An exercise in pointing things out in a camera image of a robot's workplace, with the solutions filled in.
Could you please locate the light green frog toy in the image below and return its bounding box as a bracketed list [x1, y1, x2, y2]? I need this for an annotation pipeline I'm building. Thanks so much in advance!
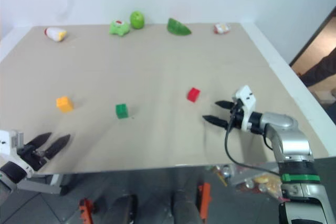
[108, 19, 131, 37]

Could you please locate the orange clamp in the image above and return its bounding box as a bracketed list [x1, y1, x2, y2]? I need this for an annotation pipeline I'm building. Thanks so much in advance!
[78, 197, 96, 224]
[197, 182, 212, 220]

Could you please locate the green toy apple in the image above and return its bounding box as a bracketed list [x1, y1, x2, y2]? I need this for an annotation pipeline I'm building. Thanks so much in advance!
[130, 10, 146, 29]

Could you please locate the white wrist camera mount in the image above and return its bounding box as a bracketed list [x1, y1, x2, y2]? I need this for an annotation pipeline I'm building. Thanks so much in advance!
[234, 85, 257, 132]
[0, 129, 34, 179]

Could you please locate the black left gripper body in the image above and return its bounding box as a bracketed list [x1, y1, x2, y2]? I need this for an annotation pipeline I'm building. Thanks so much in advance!
[17, 144, 49, 172]

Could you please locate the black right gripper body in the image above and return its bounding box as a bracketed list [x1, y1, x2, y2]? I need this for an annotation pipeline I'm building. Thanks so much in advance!
[227, 98, 244, 131]

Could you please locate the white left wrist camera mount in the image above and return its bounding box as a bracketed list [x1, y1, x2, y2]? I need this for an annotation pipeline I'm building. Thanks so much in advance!
[0, 129, 34, 179]

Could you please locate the dark-clothed person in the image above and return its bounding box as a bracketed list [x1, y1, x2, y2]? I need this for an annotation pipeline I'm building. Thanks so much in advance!
[300, 54, 336, 88]

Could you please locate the clear bag of toy food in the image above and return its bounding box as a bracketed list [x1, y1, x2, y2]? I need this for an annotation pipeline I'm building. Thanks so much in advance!
[212, 164, 285, 199]

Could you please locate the green toy block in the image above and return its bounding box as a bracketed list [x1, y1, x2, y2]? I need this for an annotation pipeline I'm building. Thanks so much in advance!
[115, 103, 130, 120]

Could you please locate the brown door frame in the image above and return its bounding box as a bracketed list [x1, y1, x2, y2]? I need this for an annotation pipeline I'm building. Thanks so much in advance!
[288, 6, 336, 68]

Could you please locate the white and yellow toy bottle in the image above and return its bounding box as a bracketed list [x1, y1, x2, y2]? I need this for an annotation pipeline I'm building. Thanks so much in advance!
[43, 26, 68, 42]

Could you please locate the grey metal table leg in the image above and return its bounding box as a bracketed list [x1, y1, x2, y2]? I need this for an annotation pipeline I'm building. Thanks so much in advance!
[16, 173, 69, 196]

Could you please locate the red toy block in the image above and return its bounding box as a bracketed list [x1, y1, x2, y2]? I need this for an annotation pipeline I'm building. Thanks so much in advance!
[186, 87, 201, 103]

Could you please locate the yellow toy block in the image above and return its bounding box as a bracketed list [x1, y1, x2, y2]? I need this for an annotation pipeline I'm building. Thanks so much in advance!
[55, 95, 75, 114]

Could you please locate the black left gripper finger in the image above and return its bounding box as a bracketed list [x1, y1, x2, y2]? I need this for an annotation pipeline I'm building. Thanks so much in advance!
[44, 134, 71, 161]
[27, 132, 53, 152]

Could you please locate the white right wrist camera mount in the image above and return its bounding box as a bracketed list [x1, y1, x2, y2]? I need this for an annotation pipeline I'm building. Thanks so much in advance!
[234, 85, 257, 132]

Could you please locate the green toy melon slice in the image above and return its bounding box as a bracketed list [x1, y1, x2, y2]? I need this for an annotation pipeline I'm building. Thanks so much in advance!
[166, 17, 193, 37]

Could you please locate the beige table cover sheet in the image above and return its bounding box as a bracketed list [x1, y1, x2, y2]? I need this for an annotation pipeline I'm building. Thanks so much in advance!
[0, 23, 330, 175]

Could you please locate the red and white snack packet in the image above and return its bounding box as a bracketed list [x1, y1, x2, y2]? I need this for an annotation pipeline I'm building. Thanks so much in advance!
[213, 22, 232, 35]

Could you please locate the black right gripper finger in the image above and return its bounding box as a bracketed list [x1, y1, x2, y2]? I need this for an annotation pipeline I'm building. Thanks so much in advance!
[202, 114, 228, 129]
[215, 100, 235, 110]

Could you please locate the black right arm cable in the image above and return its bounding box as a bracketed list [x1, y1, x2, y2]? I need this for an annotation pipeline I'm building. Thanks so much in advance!
[223, 102, 283, 178]

